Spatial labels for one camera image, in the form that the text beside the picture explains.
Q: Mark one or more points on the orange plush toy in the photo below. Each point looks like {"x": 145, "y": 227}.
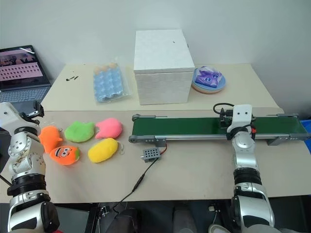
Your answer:
{"x": 49, "y": 138}

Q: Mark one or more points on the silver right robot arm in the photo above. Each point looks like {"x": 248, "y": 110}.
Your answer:
{"x": 245, "y": 157}

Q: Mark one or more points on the yellow plush toy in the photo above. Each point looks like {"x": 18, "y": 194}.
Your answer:
{"x": 103, "y": 150}

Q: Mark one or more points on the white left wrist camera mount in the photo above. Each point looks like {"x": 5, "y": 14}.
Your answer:
{"x": 7, "y": 114}

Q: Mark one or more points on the white shoe tip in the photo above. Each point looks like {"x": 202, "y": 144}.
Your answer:
{"x": 218, "y": 228}

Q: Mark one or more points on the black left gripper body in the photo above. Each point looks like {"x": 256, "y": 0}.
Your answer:
{"x": 28, "y": 116}

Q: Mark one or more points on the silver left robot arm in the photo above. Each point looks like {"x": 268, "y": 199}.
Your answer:
{"x": 23, "y": 155}

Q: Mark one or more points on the blue plastic bin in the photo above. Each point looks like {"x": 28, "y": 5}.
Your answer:
{"x": 306, "y": 136}

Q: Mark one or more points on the grey perforated controller box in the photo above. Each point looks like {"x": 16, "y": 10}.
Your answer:
{"x": 150, "y": 154}

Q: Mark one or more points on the green plush toy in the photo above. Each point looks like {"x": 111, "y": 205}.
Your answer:
{"x": 79, "y": 132}

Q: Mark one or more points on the blue egg tray in bag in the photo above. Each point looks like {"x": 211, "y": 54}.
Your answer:
{"x": 109, "y": 82}

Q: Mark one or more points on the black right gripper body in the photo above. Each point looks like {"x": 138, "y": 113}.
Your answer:
{"x": 226, "y": 119}

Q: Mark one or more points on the orange plush with face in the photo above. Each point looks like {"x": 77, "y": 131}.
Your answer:
{"x": 65, "y": 155}

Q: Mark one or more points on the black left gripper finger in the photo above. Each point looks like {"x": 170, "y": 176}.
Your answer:
{"x": 33, "y": 121}
{"x": 39, "y": 108}

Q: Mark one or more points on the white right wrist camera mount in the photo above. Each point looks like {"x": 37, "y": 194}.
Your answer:
{"x": 241, "y": 115}

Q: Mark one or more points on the stack of pastel plates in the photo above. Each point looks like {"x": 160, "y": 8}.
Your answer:
{"x": 209, "y": 86}

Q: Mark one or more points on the white textured box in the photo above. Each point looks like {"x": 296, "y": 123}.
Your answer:
{"x": 161, "y": 70}

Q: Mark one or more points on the open grey laptop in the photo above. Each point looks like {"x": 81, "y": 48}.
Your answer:
{"x": 20, "y": 72}

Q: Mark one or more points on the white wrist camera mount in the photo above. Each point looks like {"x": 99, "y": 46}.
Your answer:
{"x": 241, "y": 115}
{"x": 7, "y": 114}

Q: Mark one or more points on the green conveyor belt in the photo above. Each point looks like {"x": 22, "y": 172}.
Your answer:
{"x": 213, "y": 126}

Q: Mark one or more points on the purple printed packet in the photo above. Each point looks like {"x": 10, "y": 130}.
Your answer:
{"x": 209, "y": 76}

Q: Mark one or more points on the brown egg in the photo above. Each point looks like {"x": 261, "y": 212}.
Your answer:
{"x": 105, "y": 67}
{"x": 112, "y": 65}

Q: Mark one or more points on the pink plush toy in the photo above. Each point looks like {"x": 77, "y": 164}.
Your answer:
{"x": 109, "y": 128}

